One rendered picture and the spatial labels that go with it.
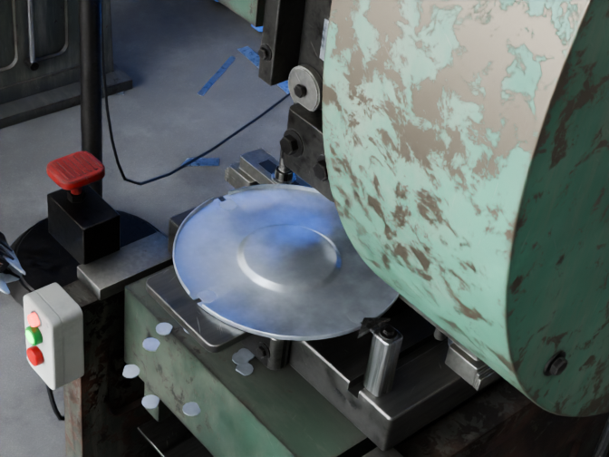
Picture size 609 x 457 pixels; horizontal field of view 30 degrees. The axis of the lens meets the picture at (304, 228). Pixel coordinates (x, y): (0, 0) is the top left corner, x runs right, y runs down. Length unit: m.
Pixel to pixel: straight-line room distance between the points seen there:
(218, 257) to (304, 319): 0.15
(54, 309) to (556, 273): 0.91
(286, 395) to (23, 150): 1.62
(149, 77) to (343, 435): 1.96
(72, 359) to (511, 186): 1.02
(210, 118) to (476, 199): 2.37
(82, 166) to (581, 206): 0.95
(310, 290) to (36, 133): 1.70
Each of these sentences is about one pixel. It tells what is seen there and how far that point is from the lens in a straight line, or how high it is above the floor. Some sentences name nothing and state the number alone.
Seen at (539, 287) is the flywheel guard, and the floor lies 1.21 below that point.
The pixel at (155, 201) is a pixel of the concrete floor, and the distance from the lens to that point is 2.76.
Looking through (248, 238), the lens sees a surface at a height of 0.79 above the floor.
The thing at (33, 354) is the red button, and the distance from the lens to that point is 1.61.
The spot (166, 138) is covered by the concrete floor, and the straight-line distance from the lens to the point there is 2.97.
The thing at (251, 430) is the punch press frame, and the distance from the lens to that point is 1.44.
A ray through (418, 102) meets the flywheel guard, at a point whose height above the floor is 1.32.
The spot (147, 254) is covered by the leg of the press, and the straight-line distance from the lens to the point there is 1.62.
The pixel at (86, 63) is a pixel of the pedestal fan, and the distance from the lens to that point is 2.24.
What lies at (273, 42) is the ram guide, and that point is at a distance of 1.31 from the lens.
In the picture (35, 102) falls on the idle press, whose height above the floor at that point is 0.03.
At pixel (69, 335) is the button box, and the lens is 1.58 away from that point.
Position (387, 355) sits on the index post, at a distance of 1.32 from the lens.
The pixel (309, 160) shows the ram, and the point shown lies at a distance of 1.34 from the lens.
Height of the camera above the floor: 1.70
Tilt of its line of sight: 39 degrees down
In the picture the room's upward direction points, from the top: 8 degrees clockwise
